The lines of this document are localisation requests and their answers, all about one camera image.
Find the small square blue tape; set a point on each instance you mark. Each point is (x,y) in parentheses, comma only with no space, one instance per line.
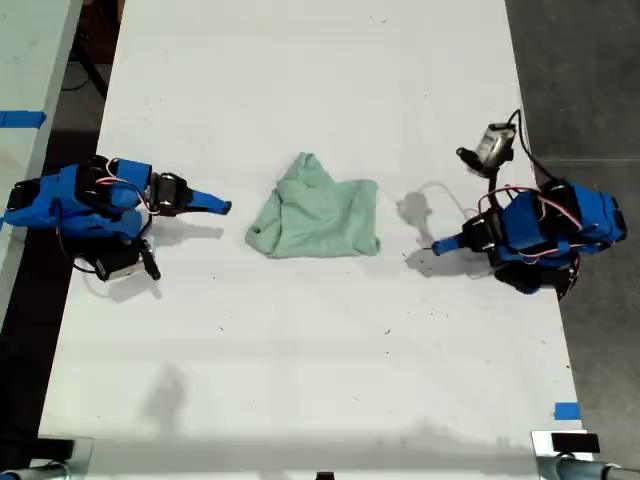
(567,411)

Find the arm's black camera box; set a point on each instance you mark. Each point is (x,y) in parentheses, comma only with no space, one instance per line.
(490,147)
(120,262)

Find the arm's black camera stalk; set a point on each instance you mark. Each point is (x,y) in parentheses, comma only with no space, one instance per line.
(495,182)

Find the long blue tape strip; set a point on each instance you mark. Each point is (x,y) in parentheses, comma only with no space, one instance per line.
(20,119)

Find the pale green T-shirt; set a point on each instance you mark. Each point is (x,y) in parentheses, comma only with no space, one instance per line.
(315,220)

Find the grey metal pipe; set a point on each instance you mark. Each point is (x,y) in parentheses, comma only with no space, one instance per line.
(585,470)

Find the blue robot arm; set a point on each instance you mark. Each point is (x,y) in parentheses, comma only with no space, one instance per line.
(65,197)
(530,225)

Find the small black box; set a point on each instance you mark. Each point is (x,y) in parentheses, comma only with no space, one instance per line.
(575,443)

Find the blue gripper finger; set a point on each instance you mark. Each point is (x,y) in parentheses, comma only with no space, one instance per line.
(452,248)
(452,241)
(207,198)
(207,208)

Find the white side table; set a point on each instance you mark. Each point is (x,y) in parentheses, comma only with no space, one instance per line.
(30,75)

